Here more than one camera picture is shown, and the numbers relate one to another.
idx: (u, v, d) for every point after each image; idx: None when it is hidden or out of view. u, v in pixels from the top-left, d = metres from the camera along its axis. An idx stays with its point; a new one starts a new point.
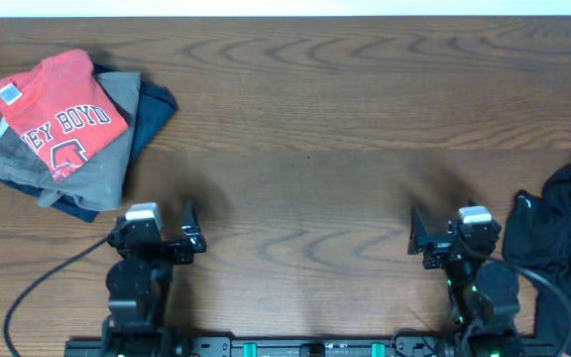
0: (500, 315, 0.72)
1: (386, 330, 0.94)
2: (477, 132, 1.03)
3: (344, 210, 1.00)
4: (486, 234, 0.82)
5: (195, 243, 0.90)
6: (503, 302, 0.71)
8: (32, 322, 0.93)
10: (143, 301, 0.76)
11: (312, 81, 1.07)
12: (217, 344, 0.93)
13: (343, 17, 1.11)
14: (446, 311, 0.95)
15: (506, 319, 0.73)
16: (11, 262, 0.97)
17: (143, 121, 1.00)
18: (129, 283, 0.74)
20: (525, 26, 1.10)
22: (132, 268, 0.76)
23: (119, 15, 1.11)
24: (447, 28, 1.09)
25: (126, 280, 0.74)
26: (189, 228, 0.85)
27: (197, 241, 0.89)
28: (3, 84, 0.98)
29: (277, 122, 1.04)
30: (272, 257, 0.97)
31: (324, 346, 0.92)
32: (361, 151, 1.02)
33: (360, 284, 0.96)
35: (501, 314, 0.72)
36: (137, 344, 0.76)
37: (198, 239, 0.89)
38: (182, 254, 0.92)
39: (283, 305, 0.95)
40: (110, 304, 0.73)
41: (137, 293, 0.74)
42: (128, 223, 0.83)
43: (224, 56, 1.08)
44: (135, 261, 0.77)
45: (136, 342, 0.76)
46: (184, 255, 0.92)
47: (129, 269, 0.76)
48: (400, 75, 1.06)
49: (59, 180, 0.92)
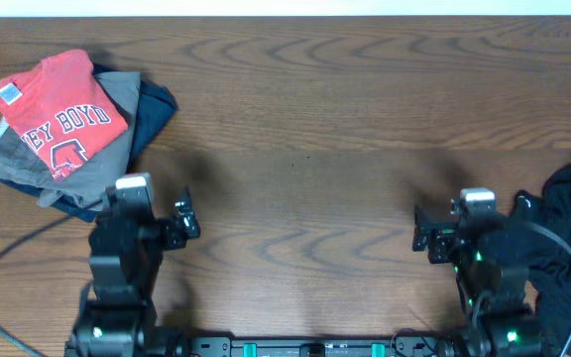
0: (508, 280, 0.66)
1: (386, 331, 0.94)
2: (477, 132, 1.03)
3: (343, 210, 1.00)
4: (488, 217, 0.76)
5: (190, 225, 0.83)
6: (510, 264, 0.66)
8: (31, 322, 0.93)
10: (126, 264, 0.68)
11: (312, 81, 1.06)
12: (216, 344, 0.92)
13: (343, 17, 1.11)
14: (446, 312, 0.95)
15: (514, 288, 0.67)
16: (10, 262, 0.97)
17: (143, 121, 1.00)
18: (113, 239, 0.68)
20: (525, 26, 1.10)
22: (118, 226, 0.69)
23: (119, 15, 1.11)
24: (447, 28, 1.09)
25: (109, 236, 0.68)
26: (184, 204, 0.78)
27: (191, 222, 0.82)
28: (3, 84, 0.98)
29: (277, 122, 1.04)
30: (272, 257, 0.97)
31: (324, 346, 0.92)
32: (361, 151, 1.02)
33: (360, 284, 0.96)
35: (510, 278, 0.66)
36: (116, 314, 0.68)
37: (192, 218, 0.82)
38: (174, 236, 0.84)
39: (283, 305, 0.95)
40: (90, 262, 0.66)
41: (120, 251, 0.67)
42: (117, 192, 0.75)
43: (224, 55, 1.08)
44: (122, 219, 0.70)
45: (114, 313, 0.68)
46: (176, 237, 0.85)
47: (113, 226, 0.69)
48: (400, 75, 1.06)
49: (59, 180, 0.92)
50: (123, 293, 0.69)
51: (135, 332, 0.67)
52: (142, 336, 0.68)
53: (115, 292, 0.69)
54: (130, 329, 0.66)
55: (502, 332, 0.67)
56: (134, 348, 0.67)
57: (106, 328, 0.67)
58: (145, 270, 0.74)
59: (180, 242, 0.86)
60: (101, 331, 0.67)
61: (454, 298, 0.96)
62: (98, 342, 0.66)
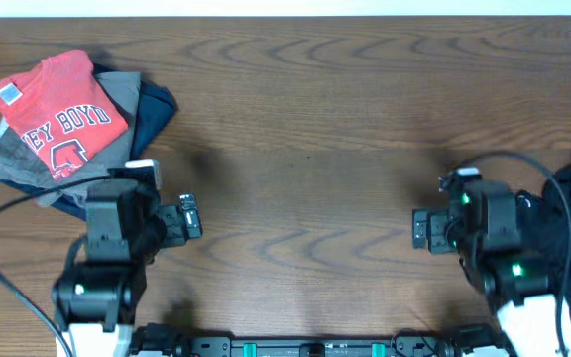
0: (497, 210, 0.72)
1: (386, 331, 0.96)
2: (476, 132, 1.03)
3: (343, 211, 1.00)
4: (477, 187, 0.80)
5: (193, 223, 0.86)
6: (497, 194, 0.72)
8: (40, 322, 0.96)
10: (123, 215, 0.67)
11: (312, 81, 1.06)
12: (217, 344, 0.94)
13: (344, 17, 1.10)
14: (445, 311, 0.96)
15: (507, 218, 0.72)
16: (12, 262, 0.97)
17: (143, 121, 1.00)
18: (114, 189, 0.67)
20: (527, 25, 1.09)
22: (121, 180, 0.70)
23: (117, 14, 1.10)
24: (448, 28, 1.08)
25: (111, 186, 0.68)
26: (188, 198, 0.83)
27: (194, 219, 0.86)
28: (3, 84, 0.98)
29: (277, 122, 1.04)
30: (272, 258, 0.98)
31: (324, 346, 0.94)
32: (361, 151, 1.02)
33: (360, 284, 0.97)
35: (499, 208, 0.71)
36: (103, 269, 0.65)
37: (194, 215, 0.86)
38: (175, 232, 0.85)
39: (283, 305, 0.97)
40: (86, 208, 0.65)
41: (118, 198, 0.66)
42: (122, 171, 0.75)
43: (223, 56, 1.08)
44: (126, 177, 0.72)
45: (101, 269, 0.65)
46: (177, 234, 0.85)
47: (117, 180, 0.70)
48: (400, 75, 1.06)
49: (59, 180, 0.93)
50: (115, 246, 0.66)
51: (121, 291, 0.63)
52: (128, 297, 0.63)
53: (105, 246, 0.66)
54: (116, 288, 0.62)
55: (504, 266, 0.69)
56: (119, 308, 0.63)
57: (89, 286, 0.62)
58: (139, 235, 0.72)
59: (179, 236, 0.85)
60: (84, 290, 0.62)
61: (452, 297, 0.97)
62: (81, 297, 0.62)
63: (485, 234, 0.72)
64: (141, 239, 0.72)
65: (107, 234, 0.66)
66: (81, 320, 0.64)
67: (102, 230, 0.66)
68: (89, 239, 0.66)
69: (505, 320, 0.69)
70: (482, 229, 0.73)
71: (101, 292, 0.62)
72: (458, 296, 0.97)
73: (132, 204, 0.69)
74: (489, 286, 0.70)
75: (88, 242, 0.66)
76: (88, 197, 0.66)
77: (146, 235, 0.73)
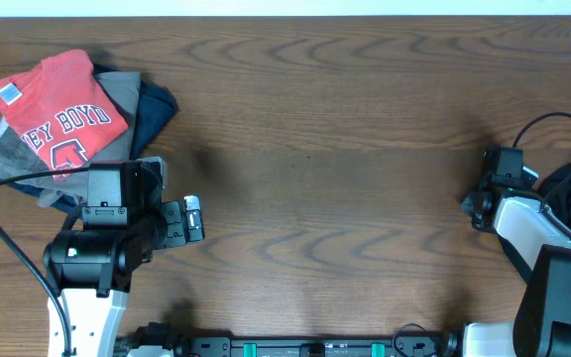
0: (508, 158, 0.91)
1: (386, 330, 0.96)
2: (476, 132, 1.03)
3: (343, 211, 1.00)
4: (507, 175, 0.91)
5: (194, 225, 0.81)
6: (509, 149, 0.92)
8: (42, 320, 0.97)
10: (128, 182, 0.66)
11: (312, 81, 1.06)
12: (217, 344, 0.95)
13: (344, 16, 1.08)
14: (445, 311, 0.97)
15: (513, 167, 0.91)
16: (13, 262, 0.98)
17: (143, 122, 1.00)
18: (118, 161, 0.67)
20: (529, 25, 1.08)
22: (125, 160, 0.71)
23: (117, 14, 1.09)
24: (448, 28, 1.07)
25: None
26: (193, 199, 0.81)
27: (196, 220, 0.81)
28: (3, 84, 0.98)
29: (277, 122, 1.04)
30: (271, 257, 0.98)
31: (324, 346, 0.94)
32: (361, 151, 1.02)
33: (360, 284, 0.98)
35: (510, 158, 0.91)
36: (101, 232, 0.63)
37: (198, 217, 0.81)
38: (176, 231, 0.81)
39: (283, 305, 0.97)
40: (89, 173, 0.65)
41: (119, 166, 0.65)
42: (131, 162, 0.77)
43: (224, 56, 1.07)
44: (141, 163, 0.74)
45: (97, 231, 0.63)
46: (177, 234, 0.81)
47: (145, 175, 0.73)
48: (399, 75, 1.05)
49: (59, 180, 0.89)
50: (113, 213, 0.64)
51: (116, 254, 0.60)
52: (123, 260, 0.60)
53: (103, 210, 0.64)
54: (110, 249, 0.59)
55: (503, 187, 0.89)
56: (113, 272, 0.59)
57: (83, 247, 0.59)
58: (139, 216, 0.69)
59: (180, 241, 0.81)
60: (77, 252, 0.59)
61: (452, 298, 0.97)
62: (74, 260, 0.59)
63: (494, 176, 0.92)
64: (139, 218, 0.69)
65: (106, 200, 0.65)
66: (74, 285, 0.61)
67: (101, 196, 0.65)
68: (88, 206, 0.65)
69: (502, 220, 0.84)
70: (493, 172, 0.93)
71: (94, 256, 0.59)
72: (458, 295, 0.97)
73: (133, 178, 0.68)
74: (487, 204, 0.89)
75: (86, 209, 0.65)
76: (88, 164, 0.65)
77: (146, 218, 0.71)
